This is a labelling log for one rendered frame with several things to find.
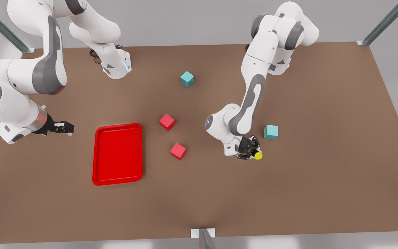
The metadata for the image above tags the teal cube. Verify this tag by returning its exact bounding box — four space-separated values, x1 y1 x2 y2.
180 71 195 88
264 125 279 140

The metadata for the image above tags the red cube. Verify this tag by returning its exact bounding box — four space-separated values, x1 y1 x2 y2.
159 113 176 131
170 143 187 161

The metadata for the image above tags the red rectangular tray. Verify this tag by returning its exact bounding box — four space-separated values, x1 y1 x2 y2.
92 123 144 186

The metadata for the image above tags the black cable loop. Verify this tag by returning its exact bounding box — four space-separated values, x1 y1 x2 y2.
89 44 124 65

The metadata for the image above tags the silver frame post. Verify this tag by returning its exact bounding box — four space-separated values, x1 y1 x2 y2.
356 0 398 47
0 0 36 54
190 228 216 249

